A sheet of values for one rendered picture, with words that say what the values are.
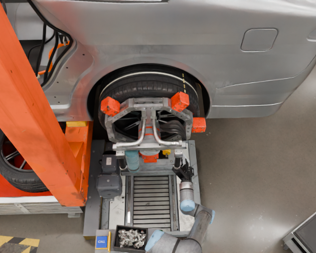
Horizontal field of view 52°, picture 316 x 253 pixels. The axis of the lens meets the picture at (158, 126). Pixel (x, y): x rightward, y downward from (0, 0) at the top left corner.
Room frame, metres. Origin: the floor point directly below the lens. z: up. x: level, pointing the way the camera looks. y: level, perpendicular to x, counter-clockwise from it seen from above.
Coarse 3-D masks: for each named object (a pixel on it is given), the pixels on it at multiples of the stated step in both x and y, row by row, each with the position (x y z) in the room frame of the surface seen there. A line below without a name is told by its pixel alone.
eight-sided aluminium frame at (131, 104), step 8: (120, 104) 1.11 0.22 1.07; (128, 104) 1.07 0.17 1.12; (136, 104) 1.07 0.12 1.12; (144, 104) 1.07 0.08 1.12; (152, 104) 1.07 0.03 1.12; (160, 104) 1.07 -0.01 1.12; (168, 104) 1.07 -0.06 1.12; (120, 112) 1.05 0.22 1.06; (128, 112) 1.05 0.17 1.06; (176, 112) 1.06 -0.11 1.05; (184, 112) 1.11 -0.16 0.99; (192, 112) 1.13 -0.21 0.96; (112, 120) 1.05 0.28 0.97; (184, 120) 1.07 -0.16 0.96; (192, 120) 1.07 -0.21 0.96; (112, 128) 1.05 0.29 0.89; (112, 136) 1.05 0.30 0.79; (120, 136) 1.09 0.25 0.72; (176, 136) 1.11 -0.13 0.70
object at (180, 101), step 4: (180, 92) 1.13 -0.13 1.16; (176, 96) 1.11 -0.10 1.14; (180, 96) 1.10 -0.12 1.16; (184, 96) 1.11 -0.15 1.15; (188, 96) 1.12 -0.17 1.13; (172, 100) 1.11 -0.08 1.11; (176, 100) 1.09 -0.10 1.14; (180, 100) 1.07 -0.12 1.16; (184, 100) 1.08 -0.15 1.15; (188, 100) 1.09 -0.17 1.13; (172, 104) 1.08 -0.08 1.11; (176, 104) 1.06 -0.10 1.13; (180, 104) 1.06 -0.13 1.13; (184, 104) 1.07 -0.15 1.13; (188, 104) 1.07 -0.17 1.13; (172, 108) 1.06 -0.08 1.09; (176, 108) 1.06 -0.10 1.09; (180, 108) 1.06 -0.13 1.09; (184, 108) 1.07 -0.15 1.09
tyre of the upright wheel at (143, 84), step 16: (144, 64) 1.32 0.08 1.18; (160, 64) 1.33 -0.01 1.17; (112, 80) 1.26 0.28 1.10; (128, 80) 1.21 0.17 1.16; (144, 80) 1.20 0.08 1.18; (160, 80) 1.20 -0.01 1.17; (176, 80) 1.24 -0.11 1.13; (192, 80) 1.34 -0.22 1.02; (112, 96) 1.14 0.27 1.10; (128, 96) 1.14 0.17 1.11; (160, 96) 1.15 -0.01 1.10; (192, 96) 1.19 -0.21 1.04
